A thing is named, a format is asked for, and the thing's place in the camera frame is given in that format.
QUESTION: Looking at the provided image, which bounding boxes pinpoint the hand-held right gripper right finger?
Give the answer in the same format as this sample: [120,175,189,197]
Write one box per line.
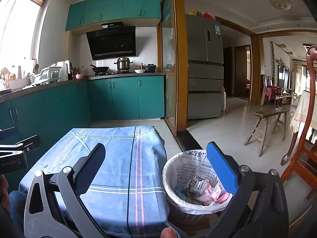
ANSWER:
[203,141,290,238]

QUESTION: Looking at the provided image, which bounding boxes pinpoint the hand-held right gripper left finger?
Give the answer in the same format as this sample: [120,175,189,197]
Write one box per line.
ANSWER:
[23,142,109,238]

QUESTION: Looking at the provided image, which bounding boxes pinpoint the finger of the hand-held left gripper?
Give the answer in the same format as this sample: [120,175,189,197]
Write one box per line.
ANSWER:
[0,127,19,141]
[0,135,42,176]

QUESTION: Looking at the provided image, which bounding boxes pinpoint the clear packet with white label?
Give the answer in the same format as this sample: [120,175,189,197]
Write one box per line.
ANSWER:
[193,172,216,194]

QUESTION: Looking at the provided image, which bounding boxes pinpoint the pink plastic bag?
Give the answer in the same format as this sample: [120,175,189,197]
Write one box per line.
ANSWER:
[205,182,232,205]

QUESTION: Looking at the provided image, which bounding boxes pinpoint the wicker basket with white liner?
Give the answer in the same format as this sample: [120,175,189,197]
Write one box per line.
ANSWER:
[162,150,238,225]

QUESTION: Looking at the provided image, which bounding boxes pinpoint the blue dishcloth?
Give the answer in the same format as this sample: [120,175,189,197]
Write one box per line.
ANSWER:
[175,185,186,200]

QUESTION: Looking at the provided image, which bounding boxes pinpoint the person's left forearm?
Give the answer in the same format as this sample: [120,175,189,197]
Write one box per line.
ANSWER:
[0,175,10,200]

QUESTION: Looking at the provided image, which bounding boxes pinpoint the person's right hand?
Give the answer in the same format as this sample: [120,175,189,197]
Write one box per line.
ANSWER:
[160,227,178,238]

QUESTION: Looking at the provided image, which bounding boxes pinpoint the blue striped tablecloth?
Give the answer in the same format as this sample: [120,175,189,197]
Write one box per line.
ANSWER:
[19,125,167,235]

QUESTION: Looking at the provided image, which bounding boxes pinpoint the brown crumpled cloth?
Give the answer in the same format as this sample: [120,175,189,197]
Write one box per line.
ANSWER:
[0,67,11,88]

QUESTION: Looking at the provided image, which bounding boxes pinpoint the white dish rack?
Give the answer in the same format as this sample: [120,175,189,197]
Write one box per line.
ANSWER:
[29,66,62,86]

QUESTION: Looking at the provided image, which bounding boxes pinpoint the wooden bench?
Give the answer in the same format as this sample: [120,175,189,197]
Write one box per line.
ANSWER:
[244,109,290,157]

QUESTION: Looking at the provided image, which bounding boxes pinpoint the teal base cabinets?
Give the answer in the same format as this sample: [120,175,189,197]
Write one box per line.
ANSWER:
[0,72,166,152]

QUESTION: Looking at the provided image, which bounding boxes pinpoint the grey refrigerator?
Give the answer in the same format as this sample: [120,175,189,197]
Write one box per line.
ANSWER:
[185,14,224,120]

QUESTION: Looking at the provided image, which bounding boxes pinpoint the white electric kettle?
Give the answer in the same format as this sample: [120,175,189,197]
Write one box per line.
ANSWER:
[56,60,71,81]

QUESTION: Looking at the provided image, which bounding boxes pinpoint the dark wooden chairs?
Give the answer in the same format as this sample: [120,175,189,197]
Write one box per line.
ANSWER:
[260,74,291,108]

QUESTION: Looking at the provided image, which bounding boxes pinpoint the gas stove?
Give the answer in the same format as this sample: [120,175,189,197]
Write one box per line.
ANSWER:
[94,71,133,76]

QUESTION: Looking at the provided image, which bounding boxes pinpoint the brown wooden door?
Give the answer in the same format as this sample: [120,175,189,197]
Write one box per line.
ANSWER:
[234,44,252,101]

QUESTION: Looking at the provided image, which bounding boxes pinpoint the black wok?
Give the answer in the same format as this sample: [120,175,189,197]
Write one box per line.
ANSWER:
[90,64,110,73]

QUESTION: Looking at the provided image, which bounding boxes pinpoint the dining table with cloth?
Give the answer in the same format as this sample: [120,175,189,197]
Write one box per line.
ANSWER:
[291,90,317,139]

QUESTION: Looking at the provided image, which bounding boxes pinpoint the kitchen window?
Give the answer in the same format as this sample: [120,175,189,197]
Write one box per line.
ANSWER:
[0,0,50,80]

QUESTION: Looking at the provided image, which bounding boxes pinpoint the steel stock pot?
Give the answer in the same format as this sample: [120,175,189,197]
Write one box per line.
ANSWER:
[114,57,134,71]

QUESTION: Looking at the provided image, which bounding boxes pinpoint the wooden framed glass door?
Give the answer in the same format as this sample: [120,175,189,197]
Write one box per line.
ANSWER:
[157,0,187,137]

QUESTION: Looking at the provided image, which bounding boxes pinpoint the green vine garland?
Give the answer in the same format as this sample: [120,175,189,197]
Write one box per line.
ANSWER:
[271,42,276,86]

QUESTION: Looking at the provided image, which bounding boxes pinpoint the black range hood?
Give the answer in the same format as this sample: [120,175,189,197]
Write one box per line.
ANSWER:
[86,21,137,60]

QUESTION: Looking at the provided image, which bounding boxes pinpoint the red wooden chair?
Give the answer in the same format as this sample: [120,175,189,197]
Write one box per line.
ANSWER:
[281,45,317,202]

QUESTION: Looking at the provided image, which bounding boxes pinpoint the teal wall cabinets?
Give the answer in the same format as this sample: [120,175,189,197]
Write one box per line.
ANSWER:
[66,0,162,31]

